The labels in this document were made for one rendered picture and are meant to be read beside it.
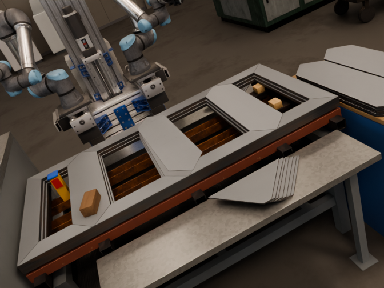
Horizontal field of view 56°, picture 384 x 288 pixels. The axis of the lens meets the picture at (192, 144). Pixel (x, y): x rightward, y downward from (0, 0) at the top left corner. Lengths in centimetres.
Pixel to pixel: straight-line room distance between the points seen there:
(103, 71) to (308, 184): 158
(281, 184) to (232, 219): 24
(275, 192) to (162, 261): 51
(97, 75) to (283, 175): 149
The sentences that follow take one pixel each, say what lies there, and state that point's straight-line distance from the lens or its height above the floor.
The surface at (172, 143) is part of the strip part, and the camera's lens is 183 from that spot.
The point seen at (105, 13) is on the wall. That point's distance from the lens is 1171.
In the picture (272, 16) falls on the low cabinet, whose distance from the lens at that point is 567.
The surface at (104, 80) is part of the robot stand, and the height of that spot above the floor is 107.
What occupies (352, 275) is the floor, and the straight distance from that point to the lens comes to 214.
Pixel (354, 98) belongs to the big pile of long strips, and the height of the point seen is 85.
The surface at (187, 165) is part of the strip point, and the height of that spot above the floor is 87.
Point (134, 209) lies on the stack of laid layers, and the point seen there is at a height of 84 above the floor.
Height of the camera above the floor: 174
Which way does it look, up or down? 30 degrees down
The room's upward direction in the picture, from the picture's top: 23 degrees counter-clockwise
